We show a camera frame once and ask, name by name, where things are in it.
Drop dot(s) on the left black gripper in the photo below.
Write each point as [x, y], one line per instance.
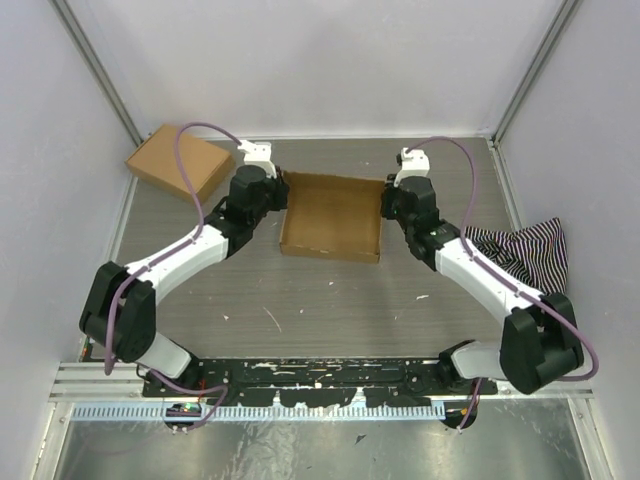
[282, 189]

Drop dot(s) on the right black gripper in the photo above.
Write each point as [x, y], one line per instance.
[388, 194]

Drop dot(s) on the brown cardboard box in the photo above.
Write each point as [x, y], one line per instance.
[332, 217]
[206, 165]

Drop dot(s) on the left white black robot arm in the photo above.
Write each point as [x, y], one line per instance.
[120, 310]

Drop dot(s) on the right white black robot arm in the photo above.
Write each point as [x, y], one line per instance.
[539, 341]

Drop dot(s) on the folded brown cardboard box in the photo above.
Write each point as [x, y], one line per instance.
[206, 165]

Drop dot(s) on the striped purple white cloth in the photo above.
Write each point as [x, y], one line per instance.
[535, 255]

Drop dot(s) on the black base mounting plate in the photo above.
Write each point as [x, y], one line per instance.
[323, 382]

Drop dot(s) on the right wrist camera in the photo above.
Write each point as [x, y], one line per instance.
[412, 163]

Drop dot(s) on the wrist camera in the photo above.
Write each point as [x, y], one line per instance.
[412, 163]
[258, 154]

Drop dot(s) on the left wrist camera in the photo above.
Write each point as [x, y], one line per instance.
[258, 154]

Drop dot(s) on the right aluminium corner post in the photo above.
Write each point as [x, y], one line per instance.
[551, 38]

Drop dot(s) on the aluminium corner post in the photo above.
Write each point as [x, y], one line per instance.
[551, 38]
[82, 43]

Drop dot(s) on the slotted white cable duct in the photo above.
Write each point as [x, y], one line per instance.
[167, 411]

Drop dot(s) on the aluminium front rail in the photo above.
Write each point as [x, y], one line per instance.
[87, 381]

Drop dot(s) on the left aluminium corner post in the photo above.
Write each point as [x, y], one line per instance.
[82, 43]

